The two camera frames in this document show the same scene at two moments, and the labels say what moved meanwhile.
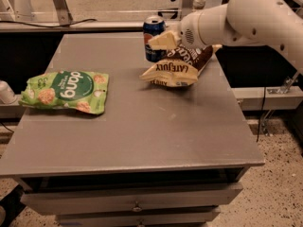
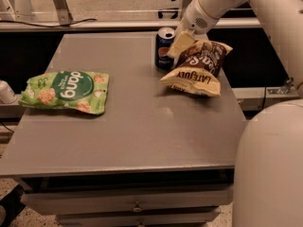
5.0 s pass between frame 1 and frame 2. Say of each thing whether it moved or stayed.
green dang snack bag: stayed
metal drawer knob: stayed
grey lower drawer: stayed
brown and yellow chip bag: moved
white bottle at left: stayed
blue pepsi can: moved
